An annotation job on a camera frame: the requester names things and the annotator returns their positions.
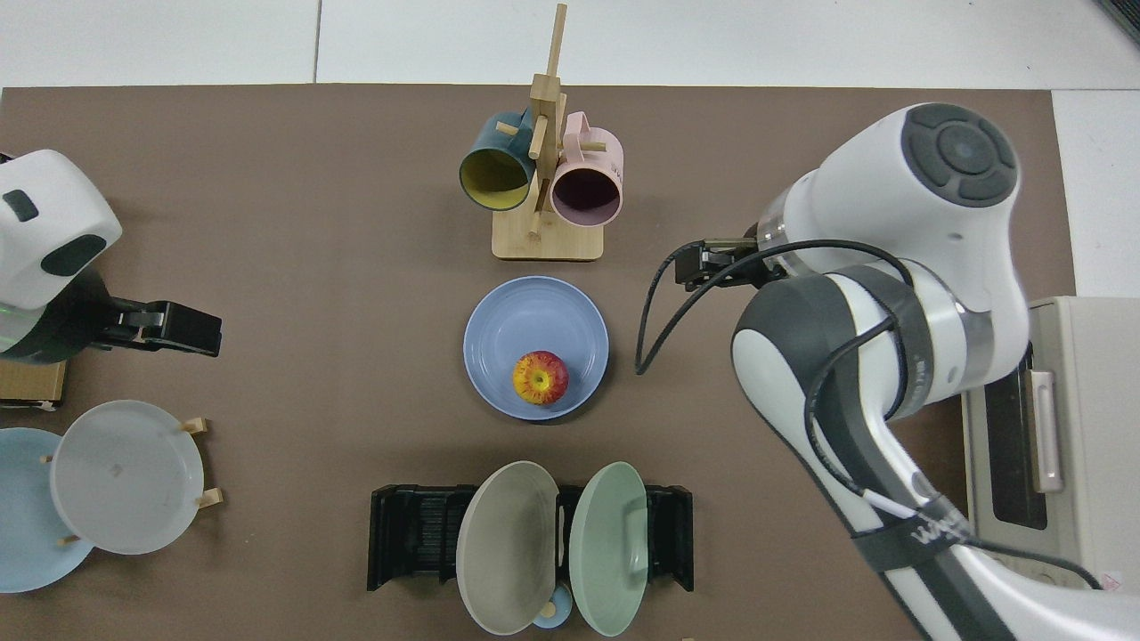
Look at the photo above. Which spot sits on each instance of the red yellow apple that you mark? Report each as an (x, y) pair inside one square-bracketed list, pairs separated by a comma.
[(541, 378)]

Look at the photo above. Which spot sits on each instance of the grey white plate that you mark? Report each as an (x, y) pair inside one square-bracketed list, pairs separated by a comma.
[(125, 476)]

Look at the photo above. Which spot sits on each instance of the light blue plate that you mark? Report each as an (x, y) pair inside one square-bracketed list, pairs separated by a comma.
[(27, 516)]

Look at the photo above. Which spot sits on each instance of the pale green plate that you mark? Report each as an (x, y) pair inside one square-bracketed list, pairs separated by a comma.
[(606, 552)]

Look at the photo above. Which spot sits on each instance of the black dish rack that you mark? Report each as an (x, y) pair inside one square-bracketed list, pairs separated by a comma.
[(410, 539)]

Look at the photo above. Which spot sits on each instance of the beige plate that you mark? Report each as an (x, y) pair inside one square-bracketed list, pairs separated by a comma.
[(503, 552)]

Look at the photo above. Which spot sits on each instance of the brown table cloth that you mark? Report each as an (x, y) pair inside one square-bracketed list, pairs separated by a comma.
[(312, 312)]

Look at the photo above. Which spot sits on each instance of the pink cup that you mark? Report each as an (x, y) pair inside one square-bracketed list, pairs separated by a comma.
[(585, 196)]

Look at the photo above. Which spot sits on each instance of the wooden cup stand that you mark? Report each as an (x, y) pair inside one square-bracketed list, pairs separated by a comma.
[(548, 240)]

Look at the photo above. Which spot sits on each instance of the dark teal cup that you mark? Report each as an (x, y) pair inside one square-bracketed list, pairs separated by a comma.
[(492, 182)]

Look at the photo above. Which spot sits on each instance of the small blue round thing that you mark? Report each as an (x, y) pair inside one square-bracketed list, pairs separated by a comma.
[(554, 617)]

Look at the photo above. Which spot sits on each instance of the pale toaster oven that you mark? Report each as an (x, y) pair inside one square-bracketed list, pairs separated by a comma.
[(1095, 427)]

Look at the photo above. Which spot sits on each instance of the dark object at room edge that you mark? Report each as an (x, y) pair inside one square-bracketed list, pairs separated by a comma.
[(1124, 16)]

